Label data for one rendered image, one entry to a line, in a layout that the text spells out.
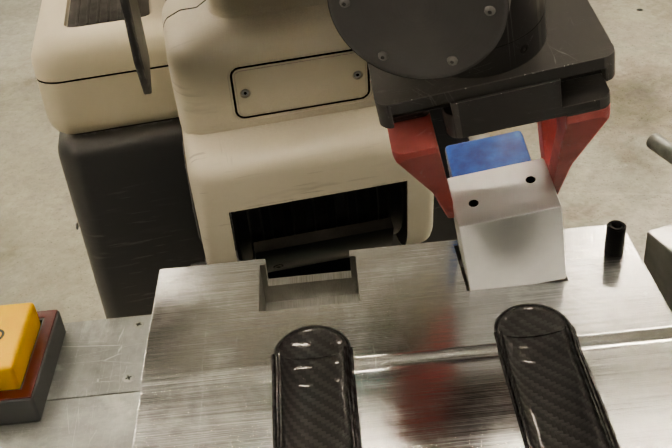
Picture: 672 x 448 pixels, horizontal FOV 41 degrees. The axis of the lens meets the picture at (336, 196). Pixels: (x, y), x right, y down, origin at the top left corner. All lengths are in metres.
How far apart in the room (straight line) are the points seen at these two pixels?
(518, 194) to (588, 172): 1.80
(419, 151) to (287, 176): 0.40
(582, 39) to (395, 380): 0.18
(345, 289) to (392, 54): 0.24
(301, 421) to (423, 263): 0.12
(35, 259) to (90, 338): 1.54
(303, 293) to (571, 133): 0.19
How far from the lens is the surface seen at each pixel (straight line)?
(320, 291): 0.51
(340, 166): 0.80
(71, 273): 2.08
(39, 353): 0.59
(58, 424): 0.58
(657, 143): 0.67
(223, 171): 0.78
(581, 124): 0.41
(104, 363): 0.60
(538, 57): 0.39
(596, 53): 0.39
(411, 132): 0.41
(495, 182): 0.46
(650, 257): 0.59
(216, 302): 0.48
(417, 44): 0.29
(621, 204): 2.14
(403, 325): 0.45
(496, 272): 0.47
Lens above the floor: 1.19
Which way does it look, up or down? 33 degrees down
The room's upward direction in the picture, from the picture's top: 6 degrees counter-clockwise
